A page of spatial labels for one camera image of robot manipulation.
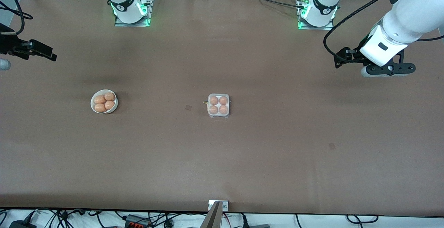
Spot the clear plastic egg carton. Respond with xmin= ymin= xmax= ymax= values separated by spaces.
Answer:
xmin=203 ymin=93 xmax=230 ymax=119

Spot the white round bowl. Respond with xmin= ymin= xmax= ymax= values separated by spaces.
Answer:
xmin=91 ymin=89 xmax=119 ymax=114

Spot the black power adapter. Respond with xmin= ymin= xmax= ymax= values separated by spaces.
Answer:
xmin=9 ymin=220 xmax=37 ymax=228

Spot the black orange power strip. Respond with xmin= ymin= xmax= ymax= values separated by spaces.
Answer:
xmin=125 ymin=214 xmax=153 ymax=228

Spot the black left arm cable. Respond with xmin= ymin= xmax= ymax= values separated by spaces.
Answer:
xmin=323 ymin=0 xmax=415 ymax=60

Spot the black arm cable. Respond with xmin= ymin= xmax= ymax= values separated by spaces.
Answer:
xmin=323 ymin=0 xmax=415 ymax=60
xmin=0 ymin=0 xmax=33 ymax=36

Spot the black left camera mount bracket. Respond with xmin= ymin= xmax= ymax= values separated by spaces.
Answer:
xmin=366 ymin=49 xmax=416 ymax=76

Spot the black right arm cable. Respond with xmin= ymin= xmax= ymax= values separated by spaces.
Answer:
xmin=0 ymin=0 xmax=33 ymax=36

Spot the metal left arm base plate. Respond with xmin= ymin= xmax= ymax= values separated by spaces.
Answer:
xmin=298 ymin=0 xmax=335 ymax=31

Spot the black looped floor cable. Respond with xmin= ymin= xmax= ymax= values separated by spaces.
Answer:
xmin=346 ymin=215 xmax=379 ymax=223

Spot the small metal edge bracket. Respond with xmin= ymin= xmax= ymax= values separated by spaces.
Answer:
xmin=208 ymin=200 xmax=229 ymax=212

